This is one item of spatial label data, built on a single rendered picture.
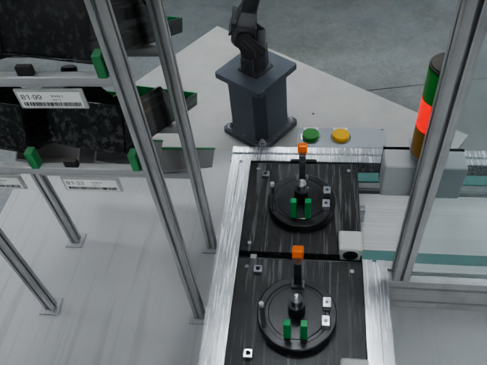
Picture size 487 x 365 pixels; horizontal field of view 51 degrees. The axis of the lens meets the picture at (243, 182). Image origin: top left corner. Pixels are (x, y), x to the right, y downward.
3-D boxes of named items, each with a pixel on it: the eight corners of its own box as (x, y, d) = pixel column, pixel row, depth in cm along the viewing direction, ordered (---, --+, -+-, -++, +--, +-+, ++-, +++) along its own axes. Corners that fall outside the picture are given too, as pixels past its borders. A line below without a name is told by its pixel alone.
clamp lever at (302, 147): (297, 174, 110) (298, 142, 106) (306, 174, 110) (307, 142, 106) (296, 182, 107) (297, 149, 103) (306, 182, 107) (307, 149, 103)
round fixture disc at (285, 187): (270, 179, 113) (269, 173, 112) (335, 180, 111) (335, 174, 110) (265, 230, 104) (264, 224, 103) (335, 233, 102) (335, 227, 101)
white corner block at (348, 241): (337, 241, 104) (338, 229, 101) (360, 242, 103) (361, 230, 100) (338, 261, 101) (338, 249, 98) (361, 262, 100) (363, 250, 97)
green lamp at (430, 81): (419, 85, 70) (426, 55, 67) (458, 85, 70) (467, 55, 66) (424, 109, 67) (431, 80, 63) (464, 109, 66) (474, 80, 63)
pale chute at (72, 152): (96, 157, 120) (98, 138, 120) (148, 166, 117) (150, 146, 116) (14, 160, 93) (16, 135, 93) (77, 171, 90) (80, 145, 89)
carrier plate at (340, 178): (251, 168, 119) (250, 161, 117) (356, 170, 116) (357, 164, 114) (239, 256, 103) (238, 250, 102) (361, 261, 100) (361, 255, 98)
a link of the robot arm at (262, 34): (266, 37, 124) (264, 13, 119) (266, 59, 118) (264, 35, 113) (238, 38, 124) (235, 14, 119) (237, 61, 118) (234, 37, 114)
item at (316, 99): (218, 32, 178) (217, 25, 176) (465, 142, 134) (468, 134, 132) (51, 148, 147) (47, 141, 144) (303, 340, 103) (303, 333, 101)
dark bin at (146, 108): (135, 97, 102) (133, 59, 99) (197, 104, 99) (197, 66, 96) (48, 143, 77) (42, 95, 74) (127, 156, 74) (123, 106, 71)
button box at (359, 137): (296, 144, 130) (296, 126, 125) (382, 145, 127) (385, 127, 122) (296, 164, 125) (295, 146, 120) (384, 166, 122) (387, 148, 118)
